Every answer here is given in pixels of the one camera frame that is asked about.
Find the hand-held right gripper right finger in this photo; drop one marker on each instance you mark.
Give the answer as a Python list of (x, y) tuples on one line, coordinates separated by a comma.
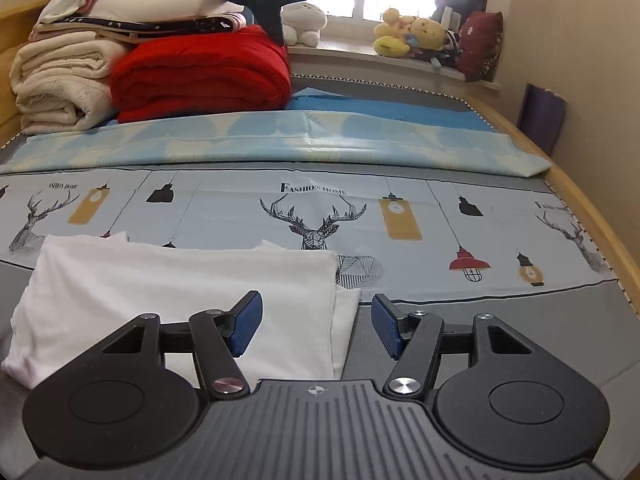
[(385, 322)]

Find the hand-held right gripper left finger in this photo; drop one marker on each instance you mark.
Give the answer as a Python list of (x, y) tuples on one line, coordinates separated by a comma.
[(247, 322)]

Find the white long-sleeved shirt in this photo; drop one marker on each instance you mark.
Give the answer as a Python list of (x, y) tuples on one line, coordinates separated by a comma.
[(150, 280)]

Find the light blue patterned blanket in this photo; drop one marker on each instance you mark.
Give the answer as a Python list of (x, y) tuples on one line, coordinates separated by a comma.
[(250, 140)]

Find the blue bed sheet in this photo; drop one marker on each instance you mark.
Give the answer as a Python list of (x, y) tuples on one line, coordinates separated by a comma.
[(390, 110)]

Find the red folded blanket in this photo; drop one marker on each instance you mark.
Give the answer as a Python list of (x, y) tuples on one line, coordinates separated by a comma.
[(200, 70)]

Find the purple bag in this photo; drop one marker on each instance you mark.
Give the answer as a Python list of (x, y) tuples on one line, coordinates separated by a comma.
[(540, 115)]

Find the white windowsill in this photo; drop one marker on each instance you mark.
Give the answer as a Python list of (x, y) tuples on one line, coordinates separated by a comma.
[(350, 57)]

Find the striped plush toy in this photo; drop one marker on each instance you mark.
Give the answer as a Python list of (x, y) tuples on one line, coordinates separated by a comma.
[(447, 47)]

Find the yellow plush toy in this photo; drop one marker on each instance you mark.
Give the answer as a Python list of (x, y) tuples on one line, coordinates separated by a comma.
[(392, 35)]

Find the tan bear plush toy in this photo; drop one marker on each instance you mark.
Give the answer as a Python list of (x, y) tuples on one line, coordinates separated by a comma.
[(427, 32)]

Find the dark red cushion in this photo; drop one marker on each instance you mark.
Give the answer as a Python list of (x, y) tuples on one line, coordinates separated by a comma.
[(480, 45)]

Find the cream folded blanket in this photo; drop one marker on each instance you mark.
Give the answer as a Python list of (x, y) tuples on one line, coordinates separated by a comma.
[(60, 90)]

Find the white plush toy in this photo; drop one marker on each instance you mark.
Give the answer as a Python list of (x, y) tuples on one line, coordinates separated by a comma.
[(302, 20)]

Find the navy printed folded blanket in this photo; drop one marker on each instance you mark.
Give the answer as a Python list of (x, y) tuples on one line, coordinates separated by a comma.
[(150, 27)]

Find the white folded cloth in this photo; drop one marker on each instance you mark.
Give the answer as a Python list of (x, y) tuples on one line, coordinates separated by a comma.
[(165, 7)]

